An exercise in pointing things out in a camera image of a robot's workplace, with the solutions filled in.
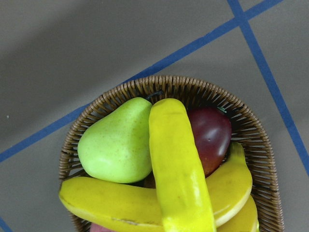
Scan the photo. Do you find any green pear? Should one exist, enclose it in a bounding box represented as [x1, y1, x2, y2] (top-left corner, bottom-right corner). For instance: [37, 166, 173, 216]
[77, 90, 163, 183]

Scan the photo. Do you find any yellow banana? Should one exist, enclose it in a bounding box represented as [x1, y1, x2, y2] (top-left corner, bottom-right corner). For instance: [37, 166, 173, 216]
[217, 196, 259, 232]
[149, 98, 216, 232]
[59, 142, 253, 232]

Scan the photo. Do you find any red mango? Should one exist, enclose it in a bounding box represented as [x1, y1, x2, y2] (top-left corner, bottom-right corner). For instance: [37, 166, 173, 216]
[188, 107, 232, 177]

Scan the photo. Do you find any brown wicker basket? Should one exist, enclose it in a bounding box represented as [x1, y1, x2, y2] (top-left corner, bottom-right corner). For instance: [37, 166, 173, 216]
[58, 75, 284, 232]

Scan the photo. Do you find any pink apple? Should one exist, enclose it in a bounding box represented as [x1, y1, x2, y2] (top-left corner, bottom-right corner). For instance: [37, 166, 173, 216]
[90, 223, 110, 232]

